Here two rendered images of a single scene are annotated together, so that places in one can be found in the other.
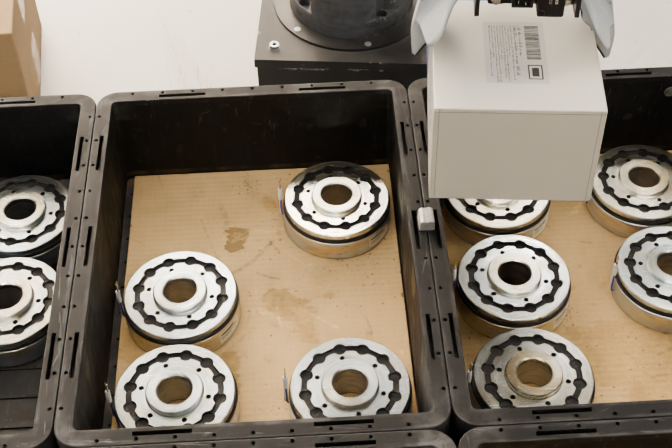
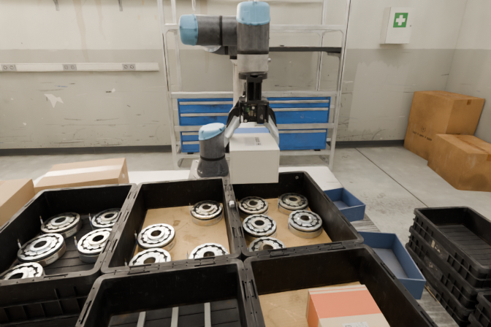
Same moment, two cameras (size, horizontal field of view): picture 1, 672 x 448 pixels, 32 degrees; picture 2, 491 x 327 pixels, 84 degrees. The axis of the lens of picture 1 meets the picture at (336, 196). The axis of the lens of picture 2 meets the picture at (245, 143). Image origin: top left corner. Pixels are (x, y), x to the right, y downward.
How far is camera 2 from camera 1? 0.31 m
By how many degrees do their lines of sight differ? 27
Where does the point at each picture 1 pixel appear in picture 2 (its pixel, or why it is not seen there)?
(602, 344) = (288, 242)
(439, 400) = (237, 249)
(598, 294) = (285, 230)
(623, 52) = not seen: hidden behind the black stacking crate
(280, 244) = (189, 223)
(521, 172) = (257, 172)
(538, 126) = (260, 155)
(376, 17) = (219, 173)
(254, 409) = not seen: hidden behind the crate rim
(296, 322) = (193, 243)
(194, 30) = not seen: hidden behind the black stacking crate
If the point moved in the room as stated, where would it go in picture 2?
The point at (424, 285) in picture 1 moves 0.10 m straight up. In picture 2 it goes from (231, 220) to (231, 187)
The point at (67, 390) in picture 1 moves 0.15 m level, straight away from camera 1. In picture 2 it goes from (109, 255) to (104, 220)
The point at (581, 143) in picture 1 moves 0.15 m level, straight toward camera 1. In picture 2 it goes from (273, 161) to (269, 192)
